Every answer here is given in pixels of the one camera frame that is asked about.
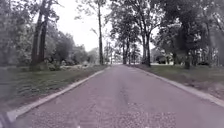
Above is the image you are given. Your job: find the grass verge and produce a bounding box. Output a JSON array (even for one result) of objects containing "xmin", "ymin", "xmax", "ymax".
[
  {"xmin": 0, "ymin": 64, "xmax": 108, "ymax": 113},
  {"xmin": 131, "ymin": 63, "xmax": 224, "ymax": 101}
]

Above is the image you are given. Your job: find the grey asphalt road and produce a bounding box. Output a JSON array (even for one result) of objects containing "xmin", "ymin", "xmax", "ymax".
[{"xmin": 9, "ymin": 64, "xmax": 224, "ymax": 128}]

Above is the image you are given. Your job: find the tall thin tree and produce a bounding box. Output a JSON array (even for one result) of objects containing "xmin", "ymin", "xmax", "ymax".
[{"xmin": 75, "ymin": 0, "xmax": 111, "ymax": 66}]

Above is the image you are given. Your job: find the building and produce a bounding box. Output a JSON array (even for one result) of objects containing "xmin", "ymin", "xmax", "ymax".
[{"xmin": 150, "ymin": 48, "xmax": 174, "ymax": 66}]

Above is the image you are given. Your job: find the row of trees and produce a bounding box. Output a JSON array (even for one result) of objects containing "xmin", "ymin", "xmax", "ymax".
[
  {"xmin": 105, "ymin": 0, "xmax": 224, "ymax": 70},
  {"xmin": 0, "ymin": 0, "xmax": 100, "ymax": 72}
]

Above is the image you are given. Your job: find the pale concrete kerb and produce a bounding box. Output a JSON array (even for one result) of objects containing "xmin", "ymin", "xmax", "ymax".
[
  {"xmin": 127, "ymin": 64, "xmax": 224, "ymax": 108},
  {"xmin": 5, "ymin": 65, "xmax": 111, "ymax": 123}
]

